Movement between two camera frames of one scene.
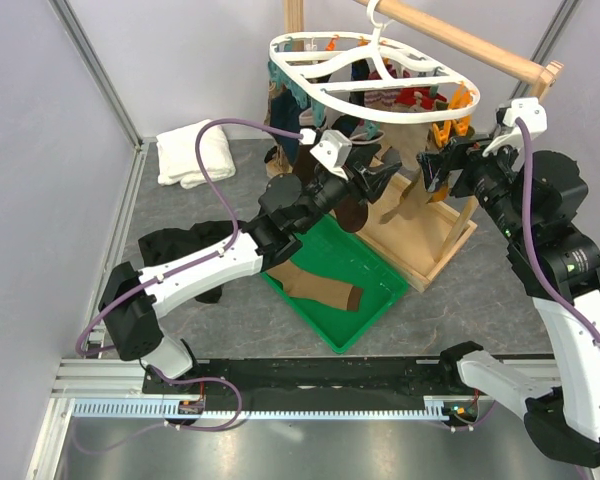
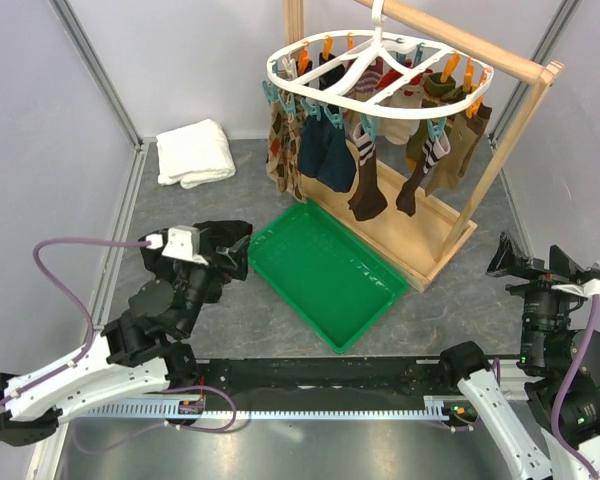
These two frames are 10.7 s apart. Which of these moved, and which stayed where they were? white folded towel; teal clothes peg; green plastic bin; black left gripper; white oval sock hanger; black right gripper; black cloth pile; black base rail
Moved: white oval sock hanger; teal clothes peg; black left gripper; black right gripper
Stayed: green plastic bin; black base rail; black cloth pile; white folded towel
